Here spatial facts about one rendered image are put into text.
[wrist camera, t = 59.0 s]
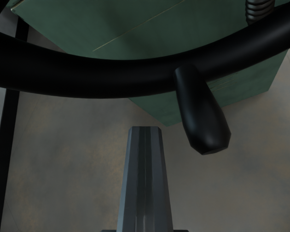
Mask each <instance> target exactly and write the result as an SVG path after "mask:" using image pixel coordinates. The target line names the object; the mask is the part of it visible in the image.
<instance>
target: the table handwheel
mask: <svg viewBox="0 0 290 232"><path fill-rule="evenodd" d="M9 1H10V0H0V13H1V12H2V11H3V9H4V8H5V6H6V5H7V3H8V2H9ZM288 49H290V2H288V3H287V4H285V5H283V6H282V7H280V8H279V9H277V10H275V11H274V12H272V13H270V14H269V15H267V16H265V17H264V18H262V19H260V20H258V21H257V22H255V23H253V24H251V25H249V26H247V27H245V28H243V29H241V30H239V31H237V32H235V33H233V34H231V35H229V36H227V37H224V38H222V39H220V40H217V41H215V42H212V43H209V44H207V45H204V46H201V47H198V48H195V49H192V50H189V51H186V52H181V53H177V54H173V55H168V56H163V57H157V58H148V59H136V60H111V59H99V58H88V57H83V56H77V55H72V54H68V53H63V52H58V51H55V50H51V49H48V48H44V47H41V46H37V45H34V44H31V43H28V42H25V41H23V40H20V39H17V38H14V37H12V36H9V35H6V34H4V33H1V32H0V87H1V88H6V89H11V90H17V91H22V92H27V93H36V94H42V95H50V96H58V97H68V98H82V99H120V98H133V97H142V96H150V95H156V94H161V93H168V92H173V91H176V90H175V83H174V78H173V72H174V71H175V70H176V69H177V68H178V67H180V66H182V65H184V64H194V65H195V66H196V68H197V70H198V71H199V73H200V75H201V76H202V78H203V79H204V80H205V82H206V83H207V82H210V81H214V80H217V79H220V78H222V77H225V76H228V75H231V74H233V73H236V72H239V71H241V70H243V69H246V68H248V67H251V66H253V65H255V64H258V63H260V62H262V61H264V60H267V59H269V58H271V57H273V56H275V55H278V54H280V53H282V52H284V51H286V50H288Z"/></svg>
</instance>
